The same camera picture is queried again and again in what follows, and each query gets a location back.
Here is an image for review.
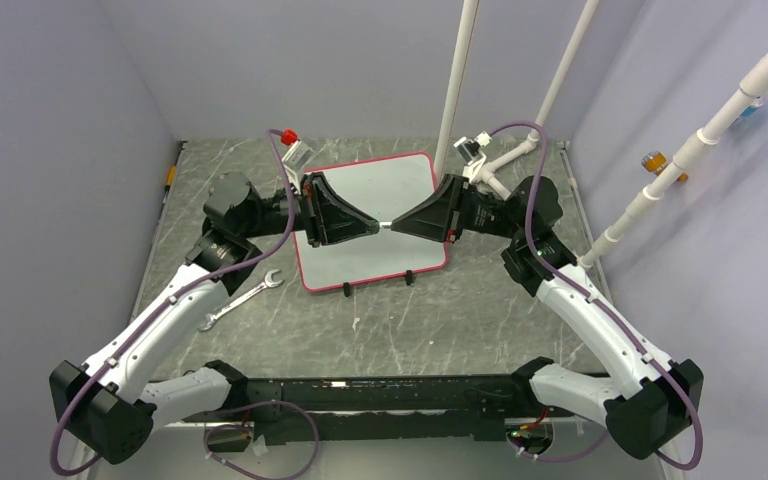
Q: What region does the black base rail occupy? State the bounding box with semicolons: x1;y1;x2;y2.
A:
181;374;577;445

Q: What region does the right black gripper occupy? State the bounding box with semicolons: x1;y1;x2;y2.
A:
391;174;525;244

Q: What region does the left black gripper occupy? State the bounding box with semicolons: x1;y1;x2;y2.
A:
242;172;379;248

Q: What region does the white diagonal pipe rail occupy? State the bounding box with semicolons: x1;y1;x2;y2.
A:
578;52;768;269

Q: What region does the orange wall knob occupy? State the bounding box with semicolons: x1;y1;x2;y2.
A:
641;151;669;176

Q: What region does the silver open-end wrench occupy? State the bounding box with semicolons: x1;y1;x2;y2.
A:
197;269;284;333

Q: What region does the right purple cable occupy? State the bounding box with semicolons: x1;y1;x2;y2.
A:
486;121;705;472

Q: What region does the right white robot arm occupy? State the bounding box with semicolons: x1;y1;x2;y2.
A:
389;175;704;460

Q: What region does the purple cable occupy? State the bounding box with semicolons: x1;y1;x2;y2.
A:
486;121;705;472
49;127;322;480

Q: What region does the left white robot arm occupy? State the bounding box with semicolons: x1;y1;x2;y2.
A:
49;172;380;464

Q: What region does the pink framed whiteboard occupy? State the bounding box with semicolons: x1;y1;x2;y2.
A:
295;152;448;292

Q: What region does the white PVC pipe frame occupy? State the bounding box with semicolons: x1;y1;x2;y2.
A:
433;1;599;176

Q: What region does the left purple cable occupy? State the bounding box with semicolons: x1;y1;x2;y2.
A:
49;127;322;480

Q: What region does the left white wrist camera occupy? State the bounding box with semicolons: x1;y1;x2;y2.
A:
280;129;314;174

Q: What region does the blue wall knob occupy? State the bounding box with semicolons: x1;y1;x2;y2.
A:
740;97;763;118

